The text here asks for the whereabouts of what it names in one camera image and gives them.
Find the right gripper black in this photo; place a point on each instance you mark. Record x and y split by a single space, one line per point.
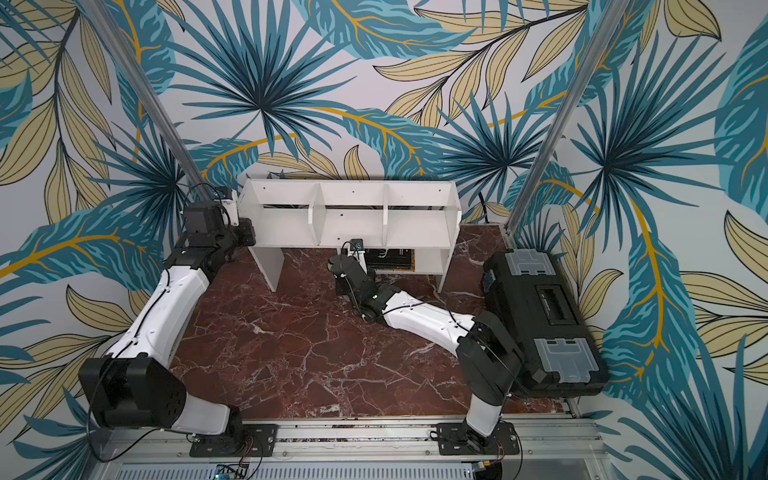
342 264

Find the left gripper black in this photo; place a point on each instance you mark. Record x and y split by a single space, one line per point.
247 237

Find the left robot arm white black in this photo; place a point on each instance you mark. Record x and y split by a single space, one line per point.
131 386

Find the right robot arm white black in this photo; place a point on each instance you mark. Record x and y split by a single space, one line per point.
489 358

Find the white wooden bookshelf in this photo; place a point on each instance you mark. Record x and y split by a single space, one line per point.
422 217

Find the black book with yellow text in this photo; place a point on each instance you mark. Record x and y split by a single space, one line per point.
390 259

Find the black plastic toolbox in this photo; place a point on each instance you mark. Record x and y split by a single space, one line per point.
531 297

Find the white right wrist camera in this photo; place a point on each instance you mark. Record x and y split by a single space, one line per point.
355 249

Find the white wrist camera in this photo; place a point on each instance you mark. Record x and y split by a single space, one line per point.
228 200
355 249

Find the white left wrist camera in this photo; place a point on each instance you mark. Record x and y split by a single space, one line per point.
228 200

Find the left aluminium corner post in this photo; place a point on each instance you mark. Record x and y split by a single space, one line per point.
126 56

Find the aluminium corner post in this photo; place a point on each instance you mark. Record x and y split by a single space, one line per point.
598 43
126 56

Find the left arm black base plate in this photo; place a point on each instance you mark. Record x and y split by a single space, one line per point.
243 441

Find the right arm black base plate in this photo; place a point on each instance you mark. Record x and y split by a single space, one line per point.
457 439

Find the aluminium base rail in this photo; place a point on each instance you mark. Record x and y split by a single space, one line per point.
374 448

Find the right aluminium corner post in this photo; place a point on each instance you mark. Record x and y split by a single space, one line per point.
598 43

